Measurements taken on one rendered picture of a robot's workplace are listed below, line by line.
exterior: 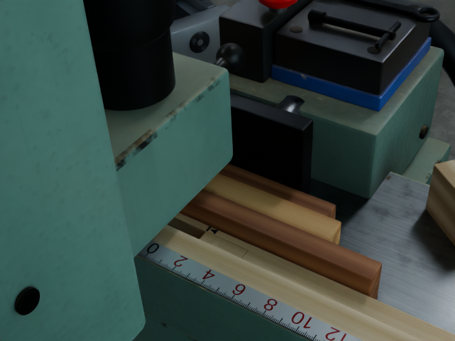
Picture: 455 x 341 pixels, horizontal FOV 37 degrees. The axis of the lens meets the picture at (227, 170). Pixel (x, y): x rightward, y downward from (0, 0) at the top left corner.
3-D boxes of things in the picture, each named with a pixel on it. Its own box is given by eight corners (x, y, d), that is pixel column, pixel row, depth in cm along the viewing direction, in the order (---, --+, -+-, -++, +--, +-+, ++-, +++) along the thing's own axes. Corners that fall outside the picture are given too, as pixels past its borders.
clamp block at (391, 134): (434, 137, 61) (451, 49, 55) (371, 230, 52) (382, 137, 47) (289, 91, 67) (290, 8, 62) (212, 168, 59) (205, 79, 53)
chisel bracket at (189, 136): (236, 176, 46) (231, 66, 40) (97, 321, 37) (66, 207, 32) (149, 141, 49) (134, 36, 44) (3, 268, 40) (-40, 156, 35)
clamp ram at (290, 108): (347, 174, 52) (355, 74, 46) (299, 234, 48) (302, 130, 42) (247, 138, 56) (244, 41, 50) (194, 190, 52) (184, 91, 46)
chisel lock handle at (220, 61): (250, 67, 48) (250, 42, 46) (196, 114, 44) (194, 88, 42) (227, 59, 49) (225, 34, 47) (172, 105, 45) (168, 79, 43)
